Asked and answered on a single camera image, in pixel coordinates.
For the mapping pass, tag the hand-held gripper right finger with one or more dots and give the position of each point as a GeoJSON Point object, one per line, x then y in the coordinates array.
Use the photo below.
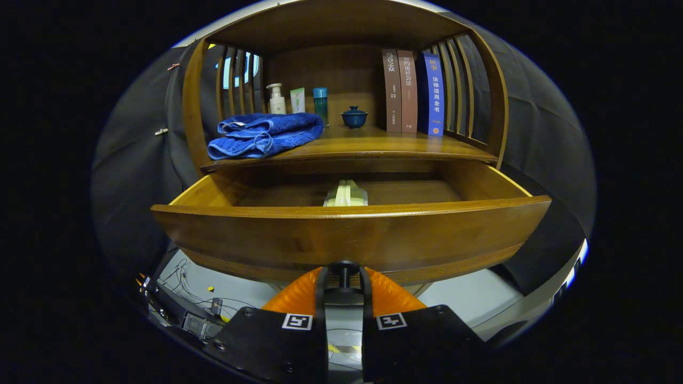
{"type": "Point", "coordinates": [366, 296]}

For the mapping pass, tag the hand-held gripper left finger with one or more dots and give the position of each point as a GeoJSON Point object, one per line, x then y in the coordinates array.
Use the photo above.
{"type": "Point", "coordinates": [320, 298]}

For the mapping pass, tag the wooden drawer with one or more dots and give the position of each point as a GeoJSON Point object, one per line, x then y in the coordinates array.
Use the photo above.
{"type": "Point", "coordinates": [347, 240]}

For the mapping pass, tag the wooden countertop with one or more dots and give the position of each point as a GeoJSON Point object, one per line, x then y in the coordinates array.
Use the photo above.
{"type": "Point", "coordinates": [373, 144]}

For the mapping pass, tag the wooden cabinet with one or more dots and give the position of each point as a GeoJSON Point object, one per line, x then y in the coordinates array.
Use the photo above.
{"type": "Point", "coordinates": [331, 69]}

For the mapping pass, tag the grey electronic box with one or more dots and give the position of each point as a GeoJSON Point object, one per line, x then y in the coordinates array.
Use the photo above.
{"type": "Point", "coordinates": [200, 324]}

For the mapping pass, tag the blue folded towel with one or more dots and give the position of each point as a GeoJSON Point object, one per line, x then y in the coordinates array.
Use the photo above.
{"type": "Point", "coordinates": [267, 136]}

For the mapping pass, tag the blue lidded teacup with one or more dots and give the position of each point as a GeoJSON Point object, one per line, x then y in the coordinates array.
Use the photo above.
{"type": "Point", "coordinates": [354, 118]}

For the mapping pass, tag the teal bottle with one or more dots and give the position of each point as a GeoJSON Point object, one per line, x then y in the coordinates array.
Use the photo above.
{"type": "Point", "coordinates": [320, 104]}

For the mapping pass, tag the white green tube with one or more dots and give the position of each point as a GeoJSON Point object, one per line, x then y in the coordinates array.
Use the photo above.
{"type": "Point", "coordinates": [298, 101]}

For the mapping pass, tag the white pump bottle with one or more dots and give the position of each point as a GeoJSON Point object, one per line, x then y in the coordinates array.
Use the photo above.
{"type": "Point", "coordinates": [276, 101]}

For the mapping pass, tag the reddish brown book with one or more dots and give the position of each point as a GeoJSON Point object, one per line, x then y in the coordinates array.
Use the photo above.
{"type": "Point", "coordinates": [408, 90]}

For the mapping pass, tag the blue book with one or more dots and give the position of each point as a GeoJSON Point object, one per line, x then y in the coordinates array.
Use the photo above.
{"type": "Point", "coordinates": [435, 90]}

